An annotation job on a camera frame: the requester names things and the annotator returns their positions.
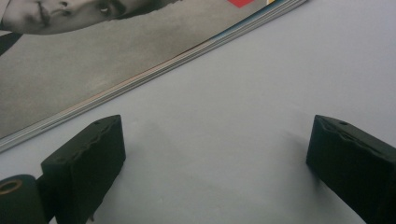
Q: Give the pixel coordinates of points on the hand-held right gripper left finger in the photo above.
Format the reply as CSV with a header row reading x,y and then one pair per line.
x,y
84,165

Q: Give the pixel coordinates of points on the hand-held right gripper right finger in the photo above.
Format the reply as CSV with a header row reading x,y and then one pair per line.
x,y
351,165

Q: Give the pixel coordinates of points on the magazine with grey photo cover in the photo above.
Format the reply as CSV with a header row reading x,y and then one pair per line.
x,y
77,65

